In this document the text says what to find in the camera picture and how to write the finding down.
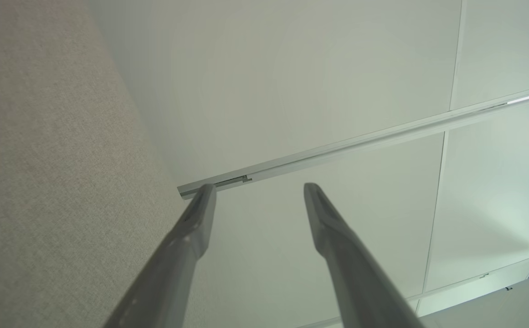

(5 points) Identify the aluminium wall rail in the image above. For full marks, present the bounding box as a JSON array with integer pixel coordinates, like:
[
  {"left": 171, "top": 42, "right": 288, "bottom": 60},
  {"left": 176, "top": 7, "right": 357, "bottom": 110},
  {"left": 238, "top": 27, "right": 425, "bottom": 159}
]
[{"left": 178, "top": 84, "right": 529, "bottom": 200}]

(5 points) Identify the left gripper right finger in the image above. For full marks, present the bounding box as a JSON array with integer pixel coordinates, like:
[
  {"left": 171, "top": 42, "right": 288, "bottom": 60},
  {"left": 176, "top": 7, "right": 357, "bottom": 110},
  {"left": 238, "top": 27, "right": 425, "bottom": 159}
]
[{"left": 303, "top": 183, "right": 425, "bottom": 328}]

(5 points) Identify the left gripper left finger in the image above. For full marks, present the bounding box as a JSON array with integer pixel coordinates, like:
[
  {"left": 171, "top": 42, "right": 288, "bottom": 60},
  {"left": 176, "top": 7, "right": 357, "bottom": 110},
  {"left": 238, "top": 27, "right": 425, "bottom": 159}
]
[{"left": 103, "top": 184, "right": 217, "bottom": 328}]

